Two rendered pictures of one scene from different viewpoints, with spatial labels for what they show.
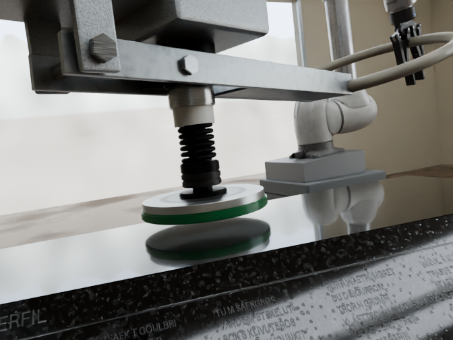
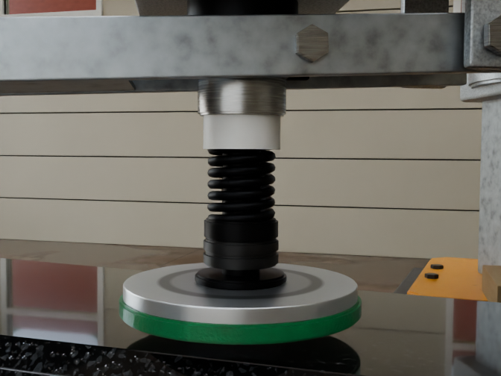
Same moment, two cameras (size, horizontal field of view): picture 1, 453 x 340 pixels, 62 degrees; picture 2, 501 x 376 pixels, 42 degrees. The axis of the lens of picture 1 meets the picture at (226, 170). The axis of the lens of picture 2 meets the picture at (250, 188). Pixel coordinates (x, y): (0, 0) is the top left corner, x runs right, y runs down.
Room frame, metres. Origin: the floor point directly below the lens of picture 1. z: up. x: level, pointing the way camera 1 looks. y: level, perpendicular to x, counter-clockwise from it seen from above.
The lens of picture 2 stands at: (1.12, 0.41, 1.03)
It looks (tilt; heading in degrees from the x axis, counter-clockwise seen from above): 3 degrees down; 217
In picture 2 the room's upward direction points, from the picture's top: straight up
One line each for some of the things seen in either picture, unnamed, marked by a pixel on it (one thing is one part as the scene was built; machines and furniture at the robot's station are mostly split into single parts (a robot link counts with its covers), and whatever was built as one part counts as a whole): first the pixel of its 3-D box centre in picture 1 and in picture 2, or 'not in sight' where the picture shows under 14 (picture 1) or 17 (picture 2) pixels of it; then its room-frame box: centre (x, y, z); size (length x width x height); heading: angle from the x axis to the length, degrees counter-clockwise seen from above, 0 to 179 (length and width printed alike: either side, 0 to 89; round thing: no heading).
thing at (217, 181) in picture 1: (201, 181); (241, 257); (0.66, 0.05, 0.94); 0.07 x 0.07 x 0.01
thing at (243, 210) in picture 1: (203, 200); (240, 291); (0.66, 0.05, 0.91); 0.22 x 0.22 x 0.04
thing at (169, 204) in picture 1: (203, 197); (240, 287); (0.66, 0.05, 0.91); 0.21 x 0.21 x 0.01
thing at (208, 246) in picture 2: (201, 175); (241, 244); (0.66, 0.05, 0.95); 0.07 x 0.07 x 0.01
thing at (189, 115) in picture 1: (193, 115); (241, 130); (0.66, 0.05, 1.06); 0.07 x 0.07 x 0.04
